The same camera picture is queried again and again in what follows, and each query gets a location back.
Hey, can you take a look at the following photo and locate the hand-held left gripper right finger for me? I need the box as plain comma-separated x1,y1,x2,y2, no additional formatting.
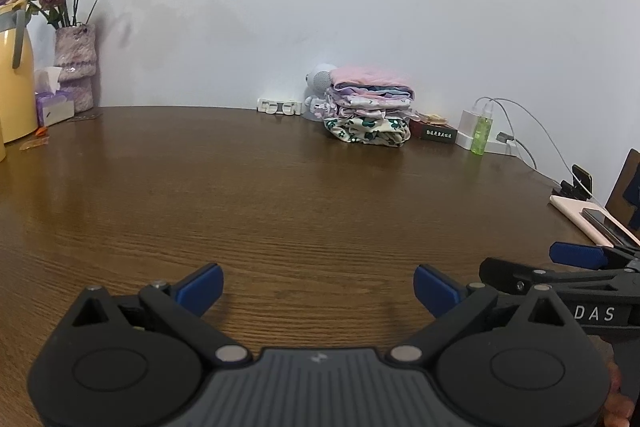
390,264,572,365

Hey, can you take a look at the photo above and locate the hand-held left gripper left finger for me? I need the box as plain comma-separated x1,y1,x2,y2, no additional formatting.
69,263,252,366

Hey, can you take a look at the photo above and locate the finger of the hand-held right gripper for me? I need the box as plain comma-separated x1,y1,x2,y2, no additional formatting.
549,240,640,272
478,257,577,296

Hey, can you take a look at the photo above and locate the pink and blue garment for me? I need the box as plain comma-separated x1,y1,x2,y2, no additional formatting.
330,67,416,102

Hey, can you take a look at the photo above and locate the person's right hand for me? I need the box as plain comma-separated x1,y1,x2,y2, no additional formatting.
600,347,632,427

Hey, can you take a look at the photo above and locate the black smartphone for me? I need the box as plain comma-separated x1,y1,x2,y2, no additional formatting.
581,207,640,246

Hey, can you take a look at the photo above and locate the pink notebook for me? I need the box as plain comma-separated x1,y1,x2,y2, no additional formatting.
550,194,640,249

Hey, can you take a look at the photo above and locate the wooden chair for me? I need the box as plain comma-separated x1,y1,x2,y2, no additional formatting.
604,148,640,229

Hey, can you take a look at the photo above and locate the black phone holder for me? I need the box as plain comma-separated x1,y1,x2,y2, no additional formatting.
559,164,594,200

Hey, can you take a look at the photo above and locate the dark cloth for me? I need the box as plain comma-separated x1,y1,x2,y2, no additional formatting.
622,167,640,231

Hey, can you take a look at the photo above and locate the white power strip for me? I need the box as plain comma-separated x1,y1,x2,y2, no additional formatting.
455,132,526,160

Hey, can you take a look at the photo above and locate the green spray bottle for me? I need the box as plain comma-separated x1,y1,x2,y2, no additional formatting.
470,104,495,156

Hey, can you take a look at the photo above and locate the dark labelled box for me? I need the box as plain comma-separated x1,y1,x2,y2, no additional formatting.
419,122,459,146

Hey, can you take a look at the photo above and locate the white charger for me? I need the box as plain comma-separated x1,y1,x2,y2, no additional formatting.
459,108,483,138

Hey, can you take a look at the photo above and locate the green floral folded garment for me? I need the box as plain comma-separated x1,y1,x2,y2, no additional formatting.
324,114,412,149

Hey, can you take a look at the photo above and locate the orange wrapper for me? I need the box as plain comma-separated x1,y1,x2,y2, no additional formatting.
19,127,51,152

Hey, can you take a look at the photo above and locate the purple tissue box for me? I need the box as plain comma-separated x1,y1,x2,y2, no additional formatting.
34,67,76,128

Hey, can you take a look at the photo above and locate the white round speaker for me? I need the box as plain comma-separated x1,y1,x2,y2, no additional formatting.
302,63,341,122

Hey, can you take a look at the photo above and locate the purple knit vase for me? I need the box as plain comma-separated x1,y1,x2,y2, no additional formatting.
54,23,97,114

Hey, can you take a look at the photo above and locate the yellow thermos jug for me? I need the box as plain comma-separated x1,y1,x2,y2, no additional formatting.
0,0,40,146

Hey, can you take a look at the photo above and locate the grey charging cable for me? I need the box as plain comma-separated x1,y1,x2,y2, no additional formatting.
492,98,578,182

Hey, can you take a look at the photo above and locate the white cable with grey plug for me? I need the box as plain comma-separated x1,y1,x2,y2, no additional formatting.
475,97,564,186

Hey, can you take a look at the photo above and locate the white cable organizer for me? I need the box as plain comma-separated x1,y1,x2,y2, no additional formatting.
257,98,304,116

